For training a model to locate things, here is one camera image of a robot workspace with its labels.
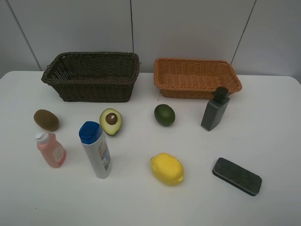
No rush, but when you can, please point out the dark green whole avocado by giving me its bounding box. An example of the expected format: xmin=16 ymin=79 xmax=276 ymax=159
xmin=154 ymin=104 xmax=175 ymax=126

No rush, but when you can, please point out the halved avocado with pit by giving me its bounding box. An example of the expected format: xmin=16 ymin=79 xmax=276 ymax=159
xmin=99 ymin=108 xmax=122 ymax=136

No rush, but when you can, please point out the white bottle blue cap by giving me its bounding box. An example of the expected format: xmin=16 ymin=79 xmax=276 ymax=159
xmin=79 ymin=121 xmax=112 ymax=179

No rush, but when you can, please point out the dark grey pump bottle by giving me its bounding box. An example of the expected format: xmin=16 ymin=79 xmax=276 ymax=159
xmin=201 ymin=87 xmax=230 ymax=131

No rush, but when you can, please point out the pink bottle white cap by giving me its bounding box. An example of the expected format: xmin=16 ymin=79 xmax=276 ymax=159
xmin=35 ymin=132 xmax=66 ymax=168

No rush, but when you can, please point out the brown kiwi fruit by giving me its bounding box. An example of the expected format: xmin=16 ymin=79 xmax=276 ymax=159
xmin=33 ymin=109 xmax=59 ymax=131

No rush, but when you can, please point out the black whiteboard eraser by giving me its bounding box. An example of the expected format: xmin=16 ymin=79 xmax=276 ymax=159
xmin=212 ymin=157 xmax=262 ymax=196

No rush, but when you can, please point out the orange wicker basket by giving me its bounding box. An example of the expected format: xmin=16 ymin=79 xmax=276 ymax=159
xmin=154 ymin=58 xmax=242 ymax=99

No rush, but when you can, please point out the yellow lemon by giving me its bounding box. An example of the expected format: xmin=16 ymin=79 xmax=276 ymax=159
xmin=150 ymin=153 xmax=184 ymax=186

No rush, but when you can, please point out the dark brown wicker basket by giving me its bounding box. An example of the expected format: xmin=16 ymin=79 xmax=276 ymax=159
xmin=41 ymin=52 xmax=140 ymax=103

